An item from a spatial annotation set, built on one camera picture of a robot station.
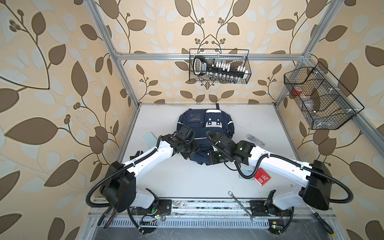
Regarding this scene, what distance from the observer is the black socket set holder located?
0.84 meters

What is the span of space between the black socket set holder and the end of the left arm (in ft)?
1.33

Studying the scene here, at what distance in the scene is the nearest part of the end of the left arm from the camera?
0.60 meters
